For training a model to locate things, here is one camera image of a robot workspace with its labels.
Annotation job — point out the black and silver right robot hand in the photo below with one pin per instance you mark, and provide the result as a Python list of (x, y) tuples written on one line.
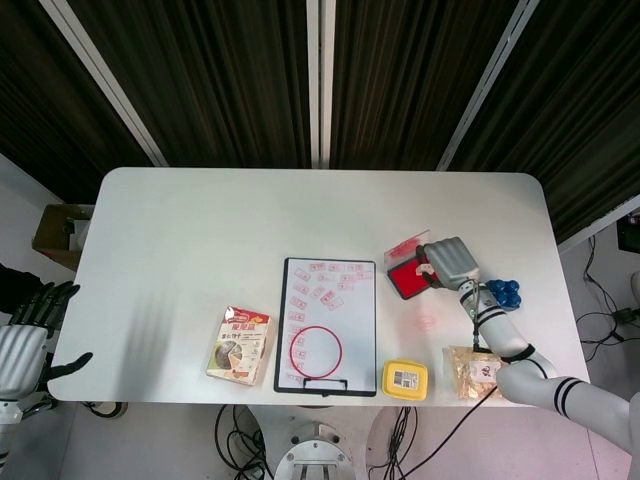
[(450, 262)]

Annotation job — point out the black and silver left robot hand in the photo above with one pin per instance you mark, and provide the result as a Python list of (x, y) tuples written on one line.
[(20, 355)]

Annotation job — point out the red ink pad case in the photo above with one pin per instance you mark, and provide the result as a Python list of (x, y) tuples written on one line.
[(405, 280)]

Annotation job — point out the grey round robot base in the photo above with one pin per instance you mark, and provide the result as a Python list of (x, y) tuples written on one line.
[(316, 452)]

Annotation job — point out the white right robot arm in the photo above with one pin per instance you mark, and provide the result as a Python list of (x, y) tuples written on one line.
[(530, 380)]

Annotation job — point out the black clipboard with white paper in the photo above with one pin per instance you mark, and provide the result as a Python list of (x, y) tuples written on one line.
[(350, 325)]

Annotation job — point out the blue building block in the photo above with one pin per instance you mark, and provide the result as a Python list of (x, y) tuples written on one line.
[(507, 296)]

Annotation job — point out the clear bag of snacks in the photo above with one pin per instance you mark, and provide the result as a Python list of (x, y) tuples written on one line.
[(465, 370)]

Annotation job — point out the brown cardboard box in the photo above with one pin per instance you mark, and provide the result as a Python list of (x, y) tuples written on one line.
[(50, 235)]

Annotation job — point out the yellow lidded container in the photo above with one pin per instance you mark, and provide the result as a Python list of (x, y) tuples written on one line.
[(406, 379)]

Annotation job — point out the dark pleated curtain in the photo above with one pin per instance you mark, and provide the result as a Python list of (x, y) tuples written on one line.
[(210, 75), (410, 75)]

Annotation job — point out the printed snack box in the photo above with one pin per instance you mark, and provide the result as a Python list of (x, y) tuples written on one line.
[(240, 347)]

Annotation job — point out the white frame post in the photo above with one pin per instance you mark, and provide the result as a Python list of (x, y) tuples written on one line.
[(487, 85), (107, 80), (320, 80)]

